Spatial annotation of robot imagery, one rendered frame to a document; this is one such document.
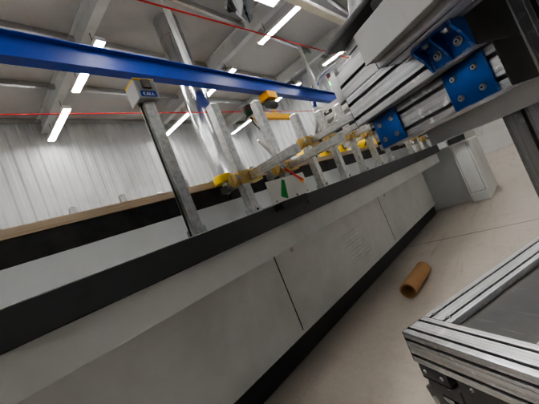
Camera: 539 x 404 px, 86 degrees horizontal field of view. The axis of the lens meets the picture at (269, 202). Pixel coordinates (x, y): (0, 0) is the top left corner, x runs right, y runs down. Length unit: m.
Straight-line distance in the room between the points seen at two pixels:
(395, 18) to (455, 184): 3.23
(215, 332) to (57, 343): 0.54
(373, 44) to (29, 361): 0.92
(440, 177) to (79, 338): 3.55
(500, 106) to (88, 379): 1.22
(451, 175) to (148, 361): 3.38
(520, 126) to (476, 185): 2.69
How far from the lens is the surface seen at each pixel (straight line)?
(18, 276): 1.01
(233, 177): 1.07
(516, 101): 0.82
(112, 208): 1.08
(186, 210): 0.92
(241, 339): 1.24
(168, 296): 0.88
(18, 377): 0.81
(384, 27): 0.65
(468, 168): 3.60
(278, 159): 1.00
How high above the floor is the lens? 0.67
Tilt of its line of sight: 2 degrees up
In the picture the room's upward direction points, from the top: 22 degrees counter-clockwise
